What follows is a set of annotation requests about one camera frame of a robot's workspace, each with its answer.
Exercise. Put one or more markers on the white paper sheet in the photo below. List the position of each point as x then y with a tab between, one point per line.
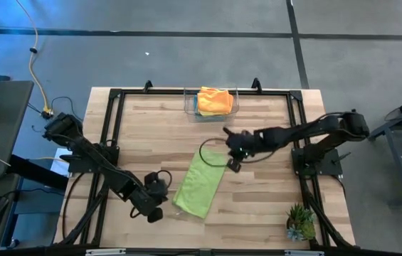
60	167

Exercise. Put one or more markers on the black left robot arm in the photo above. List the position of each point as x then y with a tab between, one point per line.
94	160

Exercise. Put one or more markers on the clear plastic bin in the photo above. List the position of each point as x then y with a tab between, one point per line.
188	106

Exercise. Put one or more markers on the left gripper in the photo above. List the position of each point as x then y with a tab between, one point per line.
158	188

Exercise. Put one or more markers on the small potted succulent plant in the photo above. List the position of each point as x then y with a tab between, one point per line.
300	222

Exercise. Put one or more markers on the black aluminium rig frame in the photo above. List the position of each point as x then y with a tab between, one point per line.
275	93

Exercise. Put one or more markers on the white metal bracket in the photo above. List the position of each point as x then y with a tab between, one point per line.
304	253
104	252

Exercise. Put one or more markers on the teal microfiber towel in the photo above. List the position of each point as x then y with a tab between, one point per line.
195	105

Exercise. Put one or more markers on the yellow microfiber towel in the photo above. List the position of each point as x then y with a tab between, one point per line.
207	113

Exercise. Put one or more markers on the black angled bar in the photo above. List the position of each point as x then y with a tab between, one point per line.
37	172

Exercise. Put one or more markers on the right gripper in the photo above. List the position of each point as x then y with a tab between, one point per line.
241	144

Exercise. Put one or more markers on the grey side desk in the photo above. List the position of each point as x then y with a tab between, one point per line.
5	117

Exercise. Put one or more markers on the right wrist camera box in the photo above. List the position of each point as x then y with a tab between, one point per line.
234	166

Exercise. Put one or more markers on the orange microfiber towel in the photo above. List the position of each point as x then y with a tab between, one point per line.
215	101

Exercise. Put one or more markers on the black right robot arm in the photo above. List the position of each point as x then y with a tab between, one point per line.
300	131

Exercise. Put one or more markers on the grey metal cart frame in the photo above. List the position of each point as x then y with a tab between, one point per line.
401	163

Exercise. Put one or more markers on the green microfiber towel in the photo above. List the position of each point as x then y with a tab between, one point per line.
200	185

